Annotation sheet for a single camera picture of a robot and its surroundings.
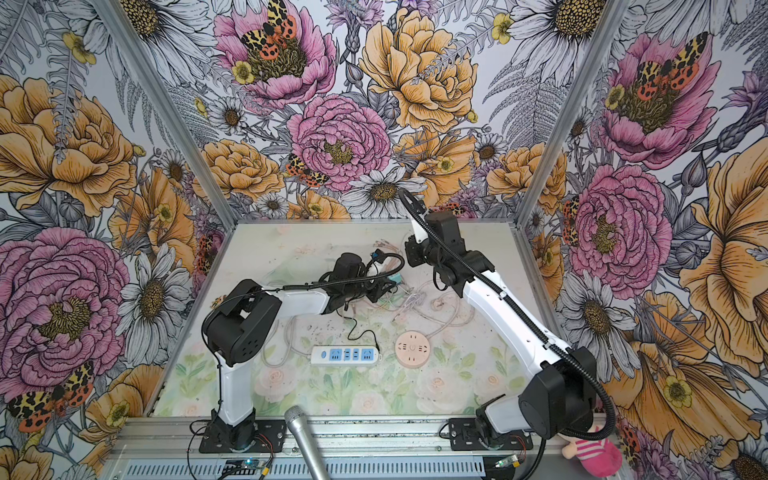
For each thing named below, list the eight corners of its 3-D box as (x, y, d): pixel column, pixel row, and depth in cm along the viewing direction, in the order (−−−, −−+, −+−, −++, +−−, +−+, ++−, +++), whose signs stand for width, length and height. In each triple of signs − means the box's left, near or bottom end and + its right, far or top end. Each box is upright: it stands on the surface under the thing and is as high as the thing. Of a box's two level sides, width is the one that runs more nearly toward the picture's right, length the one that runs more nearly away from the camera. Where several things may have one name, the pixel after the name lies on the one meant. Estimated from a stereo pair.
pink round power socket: (408, 374, 86) (409, 370, 84) (390, 348, 91) (389, 343, 89) (434, 355, 90) (436, 351, 87) (415, 330, 95) (415, 326, 92)
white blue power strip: (311, 365, 88) (309, 361, 85) (314, 350, 91) (311, 345, 88) (379, 365, 88) (378, 361, 85) (379, 350, 91) (379, 345, 88)
